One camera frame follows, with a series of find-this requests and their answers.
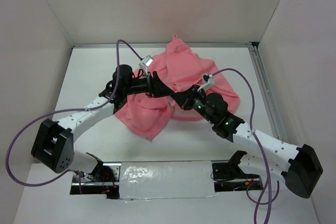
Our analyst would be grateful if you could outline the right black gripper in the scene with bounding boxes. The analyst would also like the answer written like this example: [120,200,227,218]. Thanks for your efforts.
[172,84,216,124]

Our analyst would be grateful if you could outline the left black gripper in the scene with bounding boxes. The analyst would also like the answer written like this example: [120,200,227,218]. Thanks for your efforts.
[123,71,174,99]

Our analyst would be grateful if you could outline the pink zip jacket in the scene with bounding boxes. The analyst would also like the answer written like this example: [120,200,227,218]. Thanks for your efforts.
[115,36,240,141]

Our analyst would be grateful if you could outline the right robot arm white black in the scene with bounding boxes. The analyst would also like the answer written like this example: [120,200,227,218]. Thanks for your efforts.
[172,85,323,198]

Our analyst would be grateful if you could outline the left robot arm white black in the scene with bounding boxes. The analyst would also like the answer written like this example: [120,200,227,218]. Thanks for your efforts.
[31,65,173,182]

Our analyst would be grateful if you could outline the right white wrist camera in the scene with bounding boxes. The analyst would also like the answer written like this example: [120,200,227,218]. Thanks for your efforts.
[197,73,215,92]

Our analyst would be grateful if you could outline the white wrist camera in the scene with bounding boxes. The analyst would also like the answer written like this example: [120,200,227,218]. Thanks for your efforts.
[139,56,153,76]
[197,73,215,92]

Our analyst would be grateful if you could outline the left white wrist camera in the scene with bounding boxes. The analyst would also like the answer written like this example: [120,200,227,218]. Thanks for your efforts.
[139,56,153,76]

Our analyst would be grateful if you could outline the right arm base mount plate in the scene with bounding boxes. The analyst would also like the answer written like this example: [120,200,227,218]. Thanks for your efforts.
[210,162,263,193]

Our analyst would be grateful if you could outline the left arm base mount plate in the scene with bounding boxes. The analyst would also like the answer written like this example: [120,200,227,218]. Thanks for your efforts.
[70,165,121,199]

